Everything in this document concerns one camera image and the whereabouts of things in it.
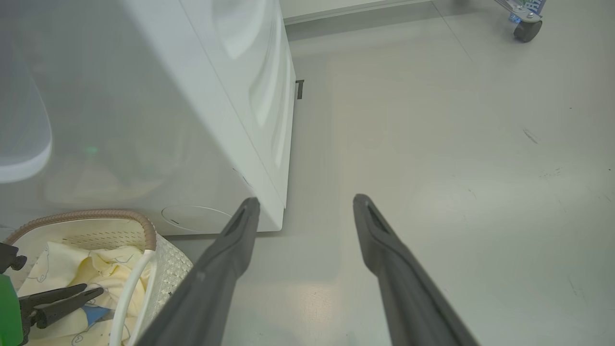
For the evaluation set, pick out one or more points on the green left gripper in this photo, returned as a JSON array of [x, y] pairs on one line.
[[8, 312]]

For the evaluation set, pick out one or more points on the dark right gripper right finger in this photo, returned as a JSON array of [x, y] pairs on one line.
[[408, 298]]

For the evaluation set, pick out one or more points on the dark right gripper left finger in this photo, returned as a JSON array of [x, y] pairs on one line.
[[211, 288]]

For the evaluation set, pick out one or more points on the cream garment with blue cuffs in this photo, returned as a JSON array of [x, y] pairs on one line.
[[67, 264]]

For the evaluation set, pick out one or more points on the cream perforated basket brown rim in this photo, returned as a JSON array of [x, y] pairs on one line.
[[173, 269]]

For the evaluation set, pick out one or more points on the white front-load washing machine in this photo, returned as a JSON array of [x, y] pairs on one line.
[[144, 96]]

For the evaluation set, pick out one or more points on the metal cart leg with caster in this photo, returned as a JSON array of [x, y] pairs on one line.
[[526, 29]]

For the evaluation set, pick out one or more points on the blue green labelled bottle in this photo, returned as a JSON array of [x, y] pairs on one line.
[[534, 5]]

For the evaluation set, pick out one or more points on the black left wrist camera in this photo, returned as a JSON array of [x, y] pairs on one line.
[[9, 257]]

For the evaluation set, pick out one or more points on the small dark bracket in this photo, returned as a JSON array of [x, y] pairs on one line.
[[300, 89]]

